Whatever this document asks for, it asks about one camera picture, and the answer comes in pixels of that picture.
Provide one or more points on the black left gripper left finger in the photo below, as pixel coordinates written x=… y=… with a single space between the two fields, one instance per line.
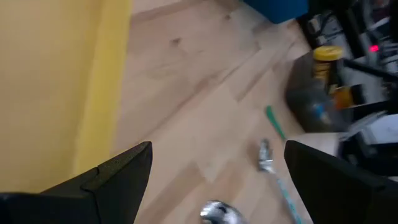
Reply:
x=121 y=183

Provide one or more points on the grey plastic bin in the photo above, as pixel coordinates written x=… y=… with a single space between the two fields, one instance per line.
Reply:
x=303 y=102

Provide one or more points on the blue plastic bin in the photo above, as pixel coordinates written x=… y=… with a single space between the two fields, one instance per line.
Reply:
x=276 y=11

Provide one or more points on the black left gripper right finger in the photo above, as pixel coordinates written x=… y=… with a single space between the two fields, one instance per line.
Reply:
x=326 y=186

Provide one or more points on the dark jar yellow lid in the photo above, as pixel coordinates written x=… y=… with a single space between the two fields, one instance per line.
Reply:
x=328 y=54

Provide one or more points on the white paper sheet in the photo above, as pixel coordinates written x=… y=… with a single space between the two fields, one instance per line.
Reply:
x=382 y=130

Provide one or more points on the yellow plastic bin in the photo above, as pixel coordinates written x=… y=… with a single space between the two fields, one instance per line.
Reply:
x=62 y=93

